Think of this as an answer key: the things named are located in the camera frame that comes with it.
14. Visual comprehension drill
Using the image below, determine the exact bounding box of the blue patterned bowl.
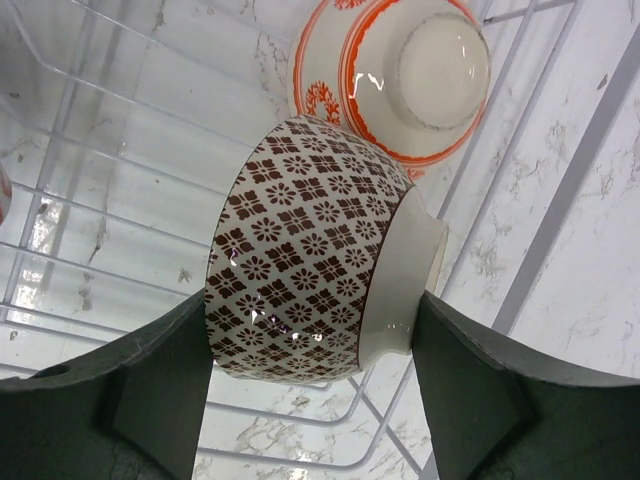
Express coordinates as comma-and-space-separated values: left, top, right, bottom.
0, 165, 12, 223

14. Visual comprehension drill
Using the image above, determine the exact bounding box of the clear wire dish rack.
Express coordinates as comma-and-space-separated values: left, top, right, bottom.
1, 1, 639, 479

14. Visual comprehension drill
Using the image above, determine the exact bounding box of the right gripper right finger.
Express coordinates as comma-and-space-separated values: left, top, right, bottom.
412, 292, 639, 479

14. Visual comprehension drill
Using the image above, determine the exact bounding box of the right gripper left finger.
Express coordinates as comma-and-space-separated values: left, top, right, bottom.
1, 293, 213, 479

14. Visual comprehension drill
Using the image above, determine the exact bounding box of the orange floral bowl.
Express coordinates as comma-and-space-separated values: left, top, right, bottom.
286, 0, 491, 180

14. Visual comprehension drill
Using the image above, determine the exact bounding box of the brown patterned bowl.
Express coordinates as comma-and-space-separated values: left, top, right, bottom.
204, 115, 449, 384

